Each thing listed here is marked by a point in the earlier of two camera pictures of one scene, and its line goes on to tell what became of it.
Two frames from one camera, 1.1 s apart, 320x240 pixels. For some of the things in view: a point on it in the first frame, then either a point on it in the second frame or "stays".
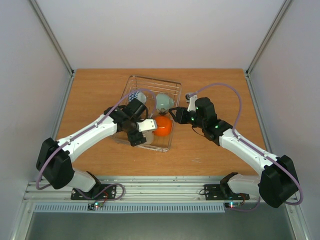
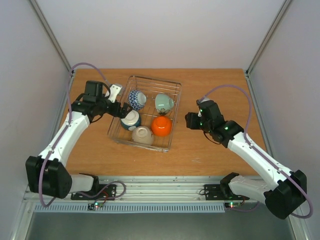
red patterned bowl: (138, 95) stays
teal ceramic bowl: (163, 101) stays
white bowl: (164, 124) stays
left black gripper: (136, 140) → (123, 113)
